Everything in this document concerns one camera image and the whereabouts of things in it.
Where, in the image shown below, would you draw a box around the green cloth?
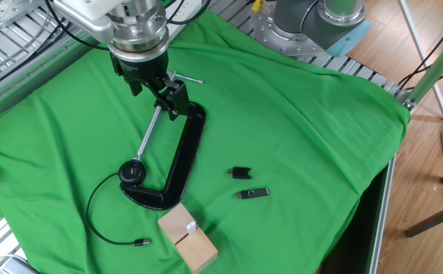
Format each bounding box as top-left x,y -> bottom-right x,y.
0,7 -> 412,274

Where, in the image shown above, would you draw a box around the light wooden block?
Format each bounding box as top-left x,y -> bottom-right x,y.
157,203 -> 199,244
175,228 -> 220,274

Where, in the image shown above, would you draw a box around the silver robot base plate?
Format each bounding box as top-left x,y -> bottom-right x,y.
250,0 -> 339,58

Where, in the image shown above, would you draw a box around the black silver swivel USB drive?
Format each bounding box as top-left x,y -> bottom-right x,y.
235,187 -> 270,200

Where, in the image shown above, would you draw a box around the thin dark floor cables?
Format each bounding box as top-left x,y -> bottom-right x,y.
398,11 -> 443,91

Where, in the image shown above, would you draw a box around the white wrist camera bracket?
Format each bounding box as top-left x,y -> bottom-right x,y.
52,0 -> 116,45

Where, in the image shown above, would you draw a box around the silver perforated metal plate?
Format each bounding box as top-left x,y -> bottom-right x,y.
0,0 -> 46,30

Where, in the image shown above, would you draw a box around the white pole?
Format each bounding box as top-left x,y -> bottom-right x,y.
398,0 -> 443,123

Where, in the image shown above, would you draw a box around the black C-clamp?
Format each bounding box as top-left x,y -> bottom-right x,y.
119,70 -> 206,211

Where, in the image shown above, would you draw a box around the silver flat device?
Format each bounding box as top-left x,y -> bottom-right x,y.
0,253 -> 40,274

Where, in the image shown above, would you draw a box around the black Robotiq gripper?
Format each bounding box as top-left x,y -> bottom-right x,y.
109,49 -> 191,122

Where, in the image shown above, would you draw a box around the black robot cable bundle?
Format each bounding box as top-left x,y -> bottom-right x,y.
44,0 -> 212,51

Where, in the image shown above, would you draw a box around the green frame post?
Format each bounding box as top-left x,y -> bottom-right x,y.
407,33 -> 443,106

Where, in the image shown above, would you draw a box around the short black USB dongle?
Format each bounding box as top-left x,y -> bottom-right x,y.
227,166 -> 253,180

